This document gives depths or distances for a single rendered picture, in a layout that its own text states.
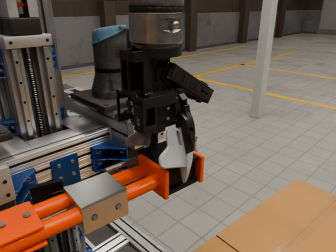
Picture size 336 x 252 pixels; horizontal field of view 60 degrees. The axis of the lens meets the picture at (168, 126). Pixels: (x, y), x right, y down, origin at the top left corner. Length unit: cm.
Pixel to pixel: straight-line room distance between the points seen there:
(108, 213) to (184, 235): 154
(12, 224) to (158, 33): 29
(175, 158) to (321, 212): 103
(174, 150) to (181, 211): 170
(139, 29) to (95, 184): 22
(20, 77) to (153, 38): 63
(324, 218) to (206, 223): 88
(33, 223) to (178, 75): 27
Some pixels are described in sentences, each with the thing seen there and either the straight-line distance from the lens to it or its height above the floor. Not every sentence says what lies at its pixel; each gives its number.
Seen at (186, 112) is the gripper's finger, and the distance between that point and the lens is 43.
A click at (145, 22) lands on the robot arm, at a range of 39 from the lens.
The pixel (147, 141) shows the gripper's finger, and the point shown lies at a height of 111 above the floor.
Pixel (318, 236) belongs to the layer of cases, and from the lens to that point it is 127.
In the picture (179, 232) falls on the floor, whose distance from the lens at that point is 197.
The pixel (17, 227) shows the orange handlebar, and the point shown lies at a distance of 40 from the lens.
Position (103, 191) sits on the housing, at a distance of 42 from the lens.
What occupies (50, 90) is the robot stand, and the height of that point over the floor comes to 108.
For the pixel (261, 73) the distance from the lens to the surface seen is 372.
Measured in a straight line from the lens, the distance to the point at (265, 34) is 365.
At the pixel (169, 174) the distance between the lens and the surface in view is 46.
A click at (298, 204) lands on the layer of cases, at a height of 54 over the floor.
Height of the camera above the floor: 133
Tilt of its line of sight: 23 degrees down
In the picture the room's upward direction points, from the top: straight up
